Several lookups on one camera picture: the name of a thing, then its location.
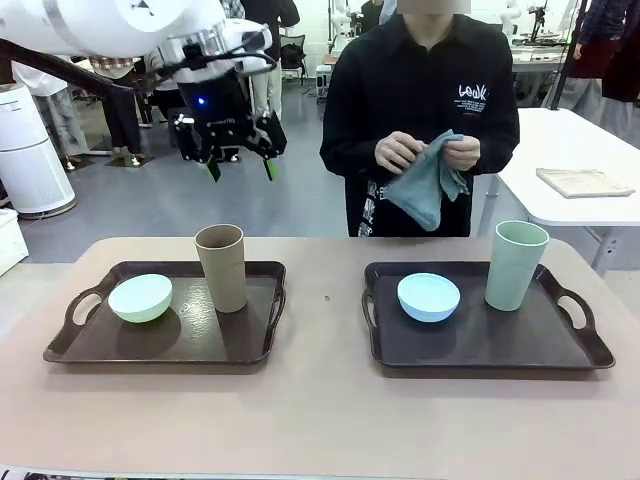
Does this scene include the bystander in dark red clothes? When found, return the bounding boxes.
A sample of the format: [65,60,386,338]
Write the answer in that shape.
[564,0,640,142]

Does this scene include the white side table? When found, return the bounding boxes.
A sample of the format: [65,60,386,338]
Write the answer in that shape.
[477,107,640,279]

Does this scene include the dark brown handled tray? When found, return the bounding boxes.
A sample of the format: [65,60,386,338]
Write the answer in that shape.
[360,259,617,380]
[42,259,289,376]

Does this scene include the tall pale green cup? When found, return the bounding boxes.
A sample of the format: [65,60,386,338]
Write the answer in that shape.
[484,220,550,312]

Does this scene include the dark left cable sleeve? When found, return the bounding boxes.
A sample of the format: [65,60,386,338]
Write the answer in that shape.
[0,38,139,99]

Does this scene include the person's left forearm black sleeve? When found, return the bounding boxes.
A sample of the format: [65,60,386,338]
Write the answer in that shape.
[472,109,521,177]

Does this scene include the black vertical pole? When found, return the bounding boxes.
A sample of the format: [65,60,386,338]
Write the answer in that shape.
[549,0,589,112]

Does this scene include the tall brown cup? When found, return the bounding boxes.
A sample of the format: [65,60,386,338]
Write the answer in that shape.
[193,224,249,314]

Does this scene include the person's black shirt torso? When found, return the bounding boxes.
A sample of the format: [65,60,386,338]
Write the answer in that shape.
[319,0,521,239]

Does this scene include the bystander black top white trousers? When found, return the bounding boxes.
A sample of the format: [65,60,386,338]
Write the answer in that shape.
[239,0,301,122]

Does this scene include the background workbench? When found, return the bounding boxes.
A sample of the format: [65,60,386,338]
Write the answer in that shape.
[509,32,574,109]

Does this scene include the bystander in red plaid shirt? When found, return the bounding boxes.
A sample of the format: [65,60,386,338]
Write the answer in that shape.
[89,53,145,157]

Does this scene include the black office chair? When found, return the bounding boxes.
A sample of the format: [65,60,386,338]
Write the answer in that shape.
[279,42,307,87]

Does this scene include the white box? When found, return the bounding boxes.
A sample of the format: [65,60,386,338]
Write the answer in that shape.
[0,208,30,277]

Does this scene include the bystander in light blue shirt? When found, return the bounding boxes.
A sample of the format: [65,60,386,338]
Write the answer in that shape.
[377,0,402,26]

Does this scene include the pale green bowl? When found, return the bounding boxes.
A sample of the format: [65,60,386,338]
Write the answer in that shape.
[107,273,174,325]

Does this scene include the white cylindrical air purifier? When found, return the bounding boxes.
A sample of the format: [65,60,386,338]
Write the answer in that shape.
[0,83,79,217]

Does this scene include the beige cloth mat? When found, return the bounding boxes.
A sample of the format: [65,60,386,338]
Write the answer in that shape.
[535,167,636,200]

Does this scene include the person's right hand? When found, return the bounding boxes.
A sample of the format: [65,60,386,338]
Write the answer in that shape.
[374,130,430,176]

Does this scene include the person's right forearm black sleeve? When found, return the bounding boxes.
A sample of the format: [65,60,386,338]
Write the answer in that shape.
[319,112,386,177]

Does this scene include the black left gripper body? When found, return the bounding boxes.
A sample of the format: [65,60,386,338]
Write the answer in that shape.
[177,77,257,162]

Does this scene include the pale blue bowl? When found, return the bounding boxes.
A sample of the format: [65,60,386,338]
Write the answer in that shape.
[397,272,462,322]

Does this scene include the person's left hand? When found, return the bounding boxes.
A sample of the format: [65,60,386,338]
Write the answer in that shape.
[439,134,482,172]

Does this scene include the flat metal stand base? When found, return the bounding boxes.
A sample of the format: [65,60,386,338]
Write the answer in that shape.
[104,149,157,168]

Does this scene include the teal cloth mat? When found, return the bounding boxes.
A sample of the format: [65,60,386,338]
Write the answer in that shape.
[384,128,471,232]

